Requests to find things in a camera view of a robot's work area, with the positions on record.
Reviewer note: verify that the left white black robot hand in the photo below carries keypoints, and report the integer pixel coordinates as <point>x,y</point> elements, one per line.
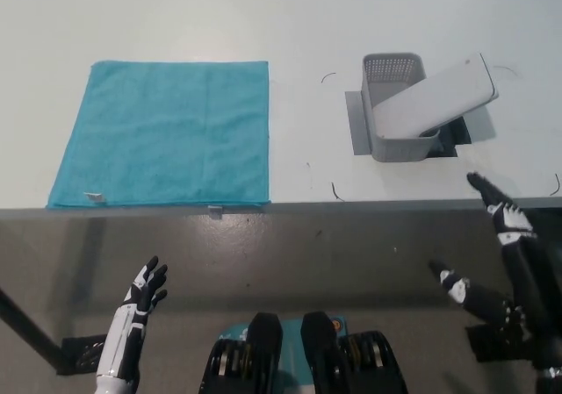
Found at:
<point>131,319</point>

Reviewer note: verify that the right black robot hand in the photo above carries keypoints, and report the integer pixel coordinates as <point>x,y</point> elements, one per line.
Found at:
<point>522,271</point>

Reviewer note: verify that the white calculator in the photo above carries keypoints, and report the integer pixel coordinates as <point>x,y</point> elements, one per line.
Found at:
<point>434,102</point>

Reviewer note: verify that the black floor foot plate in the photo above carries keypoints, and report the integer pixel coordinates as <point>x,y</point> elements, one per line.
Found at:
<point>496,343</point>
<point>81,354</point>

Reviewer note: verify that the black diagonal table leg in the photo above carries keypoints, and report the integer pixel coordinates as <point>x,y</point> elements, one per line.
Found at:
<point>30,324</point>

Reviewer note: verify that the white cloth label tag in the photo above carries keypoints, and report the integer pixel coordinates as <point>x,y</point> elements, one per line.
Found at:
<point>94,197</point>

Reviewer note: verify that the small gray table edge clip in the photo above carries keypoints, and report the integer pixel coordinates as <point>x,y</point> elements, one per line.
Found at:
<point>215,211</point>

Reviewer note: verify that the black tape patch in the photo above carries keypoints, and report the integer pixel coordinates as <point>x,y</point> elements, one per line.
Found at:
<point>456,133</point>

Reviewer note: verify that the small gray perforated plastic basket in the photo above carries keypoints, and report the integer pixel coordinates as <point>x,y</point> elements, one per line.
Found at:
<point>397,146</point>

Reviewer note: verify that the black robot legs and base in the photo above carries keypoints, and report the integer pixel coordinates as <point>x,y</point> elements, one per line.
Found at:
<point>307,359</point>

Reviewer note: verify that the teal microfiber cloth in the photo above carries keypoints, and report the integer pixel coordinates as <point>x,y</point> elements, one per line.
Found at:
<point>167,135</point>

